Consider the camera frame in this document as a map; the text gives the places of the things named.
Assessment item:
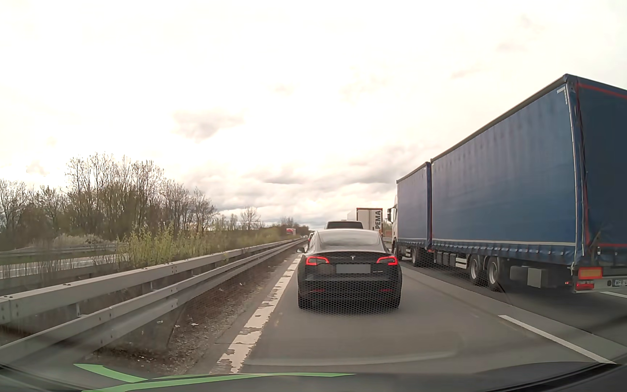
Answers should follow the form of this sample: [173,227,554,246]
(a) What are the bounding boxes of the row of green bushes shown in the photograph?
[120,226,292,269]

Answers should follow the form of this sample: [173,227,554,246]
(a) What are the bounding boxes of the blue curtain-sided lorry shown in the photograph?
[387,74,627,294]

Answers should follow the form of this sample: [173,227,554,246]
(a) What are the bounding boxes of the car's own bonnet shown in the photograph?
[0,360,627,392]

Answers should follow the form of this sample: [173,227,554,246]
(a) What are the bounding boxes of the black car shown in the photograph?
[296,229,403,311]

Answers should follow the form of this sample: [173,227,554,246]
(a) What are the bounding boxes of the row of bare trees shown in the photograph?
[0,154,310,252]

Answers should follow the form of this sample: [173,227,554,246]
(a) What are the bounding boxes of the road markings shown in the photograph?
[213,256,627,375]

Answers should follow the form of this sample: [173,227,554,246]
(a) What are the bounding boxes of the white lorry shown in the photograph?
[347,207,384,235]

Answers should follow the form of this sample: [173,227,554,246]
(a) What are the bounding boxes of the grey steel guard rail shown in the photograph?
[0,238,307,370]

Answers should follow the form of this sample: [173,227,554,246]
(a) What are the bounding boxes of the gravel strip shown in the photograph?
[87,249,299,376]

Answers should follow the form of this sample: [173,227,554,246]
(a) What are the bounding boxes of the grey opposite carriageway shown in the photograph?
[0,254,129,285]

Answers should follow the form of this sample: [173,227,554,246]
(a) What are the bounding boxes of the grey asphalt road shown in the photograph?
[188,240,627,376]

